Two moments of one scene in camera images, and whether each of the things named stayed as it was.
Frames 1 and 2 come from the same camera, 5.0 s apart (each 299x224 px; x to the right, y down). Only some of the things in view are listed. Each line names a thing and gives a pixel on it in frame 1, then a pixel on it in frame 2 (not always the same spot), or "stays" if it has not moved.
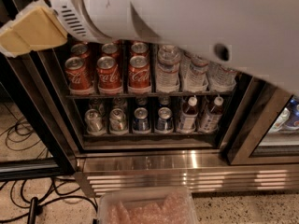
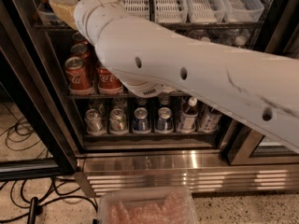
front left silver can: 94,123 stays
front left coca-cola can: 78,76 stays
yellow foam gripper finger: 35,28 to 65,7
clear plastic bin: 147,205 stays
